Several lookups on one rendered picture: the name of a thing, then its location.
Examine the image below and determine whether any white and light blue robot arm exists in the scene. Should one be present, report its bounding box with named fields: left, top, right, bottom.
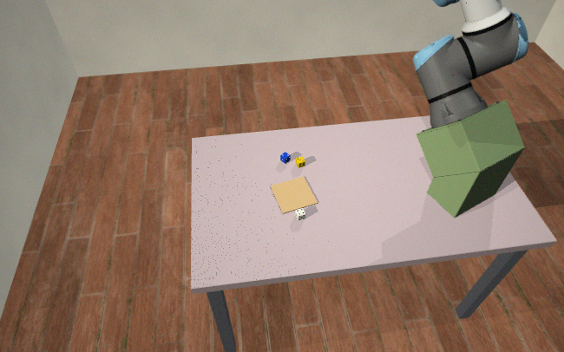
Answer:
left=413, top=0, right=528, bottom=128

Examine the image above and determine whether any tan flat mat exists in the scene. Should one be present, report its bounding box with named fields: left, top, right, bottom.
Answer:
left=270, top=177, right=318, bottom=213

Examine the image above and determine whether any blue die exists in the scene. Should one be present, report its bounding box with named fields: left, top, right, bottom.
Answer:
left=280, top=152, right=291, bottom=163

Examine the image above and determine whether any white die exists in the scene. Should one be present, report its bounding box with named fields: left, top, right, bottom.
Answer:
left=295, top=208, right=305, bottom=220

